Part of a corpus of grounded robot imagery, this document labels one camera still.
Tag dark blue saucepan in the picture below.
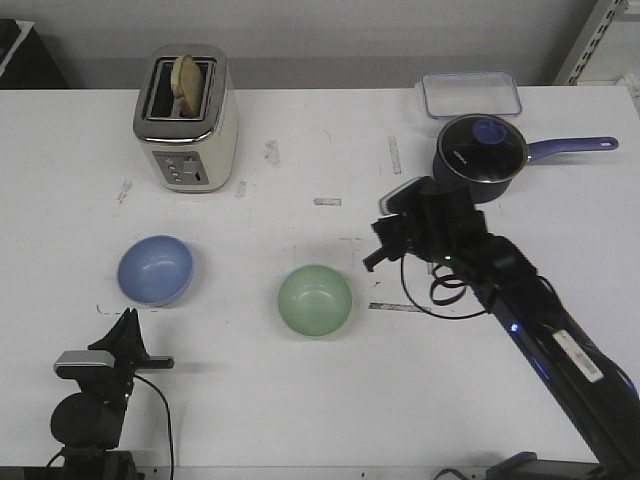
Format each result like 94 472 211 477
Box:
433 136 619 203

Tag green bowl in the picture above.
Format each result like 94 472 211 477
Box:
277 265 353 337

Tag clear plastic food container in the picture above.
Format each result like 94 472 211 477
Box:
415 71 522 119

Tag toast slice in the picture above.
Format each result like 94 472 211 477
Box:
170 55 204 118

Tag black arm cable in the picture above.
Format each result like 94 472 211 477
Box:
399 254 489 320
130 373 176 476

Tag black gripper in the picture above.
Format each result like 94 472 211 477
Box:
88 308 174 395
363 177 488 272

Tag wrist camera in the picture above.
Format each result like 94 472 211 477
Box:
378 177 423 216
53 350 115 380

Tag white slotted shelf upright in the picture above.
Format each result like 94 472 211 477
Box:
552 1 639 86

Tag blue bowl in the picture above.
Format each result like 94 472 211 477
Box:
116 235 194 306

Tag cream and chrome toaster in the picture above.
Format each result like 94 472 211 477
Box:
133 44 239 193

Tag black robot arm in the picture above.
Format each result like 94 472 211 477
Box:
45 308 175 479
364 176 639 479

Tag glass pot lid blue knob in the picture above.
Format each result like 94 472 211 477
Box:
437 114 528 183

